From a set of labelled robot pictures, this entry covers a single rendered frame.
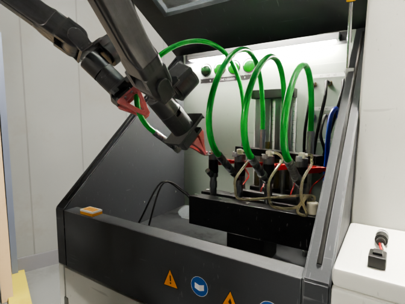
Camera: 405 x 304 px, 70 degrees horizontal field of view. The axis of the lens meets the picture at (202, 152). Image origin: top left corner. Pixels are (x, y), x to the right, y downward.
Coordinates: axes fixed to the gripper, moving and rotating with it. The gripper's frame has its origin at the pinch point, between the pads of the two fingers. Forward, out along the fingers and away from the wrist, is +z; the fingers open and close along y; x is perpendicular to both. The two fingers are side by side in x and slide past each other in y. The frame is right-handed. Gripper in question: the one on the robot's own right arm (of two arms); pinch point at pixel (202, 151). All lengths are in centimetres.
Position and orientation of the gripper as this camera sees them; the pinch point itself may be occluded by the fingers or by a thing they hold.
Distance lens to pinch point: 75.8
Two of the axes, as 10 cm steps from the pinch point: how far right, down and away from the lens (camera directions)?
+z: 5.2, 6.5, 5.6
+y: 5.2, -7.6, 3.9
